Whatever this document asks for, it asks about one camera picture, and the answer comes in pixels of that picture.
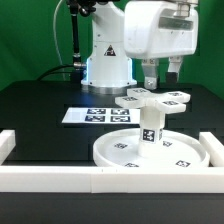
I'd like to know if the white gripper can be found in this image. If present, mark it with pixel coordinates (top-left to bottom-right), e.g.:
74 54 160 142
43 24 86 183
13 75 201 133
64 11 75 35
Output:
124 1 198 90

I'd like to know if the white cross-shaped table base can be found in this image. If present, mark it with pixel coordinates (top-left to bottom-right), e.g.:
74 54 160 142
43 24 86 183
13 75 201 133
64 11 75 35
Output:
115 88 191 114

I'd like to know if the white round table top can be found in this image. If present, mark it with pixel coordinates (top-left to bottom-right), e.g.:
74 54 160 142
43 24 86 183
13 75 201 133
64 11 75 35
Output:
93 128 210 169

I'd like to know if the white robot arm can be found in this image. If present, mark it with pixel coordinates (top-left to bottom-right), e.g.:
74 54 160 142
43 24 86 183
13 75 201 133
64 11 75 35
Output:
81 0 199 94

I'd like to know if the white right fence bar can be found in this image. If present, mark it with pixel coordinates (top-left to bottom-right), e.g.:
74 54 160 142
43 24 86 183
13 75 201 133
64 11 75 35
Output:
199 132 224 167

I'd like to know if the white fence bar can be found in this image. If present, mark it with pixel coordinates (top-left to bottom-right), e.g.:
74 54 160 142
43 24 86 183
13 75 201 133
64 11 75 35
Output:
199 132 224 167
0 166 224 193
0 130 16 166

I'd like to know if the white marker sheet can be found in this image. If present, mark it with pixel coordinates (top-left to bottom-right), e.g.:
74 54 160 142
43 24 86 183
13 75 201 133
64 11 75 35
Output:
62 107 140 124

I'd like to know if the white left fence bar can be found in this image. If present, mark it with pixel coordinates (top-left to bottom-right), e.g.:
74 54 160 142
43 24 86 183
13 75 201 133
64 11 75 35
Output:
0 130 16 166

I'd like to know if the white front fence bar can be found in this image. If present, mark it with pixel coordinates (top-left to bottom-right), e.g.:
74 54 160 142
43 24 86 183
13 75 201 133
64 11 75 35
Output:
0 166 224 193

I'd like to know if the black cable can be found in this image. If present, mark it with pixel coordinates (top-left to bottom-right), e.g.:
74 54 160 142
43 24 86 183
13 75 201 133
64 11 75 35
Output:
35 64 84 82

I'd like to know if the black camera pole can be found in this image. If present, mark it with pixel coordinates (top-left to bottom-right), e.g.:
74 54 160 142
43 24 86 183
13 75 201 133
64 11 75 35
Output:
66 0 96 65

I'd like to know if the grey cable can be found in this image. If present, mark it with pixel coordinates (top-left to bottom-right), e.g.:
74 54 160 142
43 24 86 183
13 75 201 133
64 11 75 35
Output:
52 0 68 81

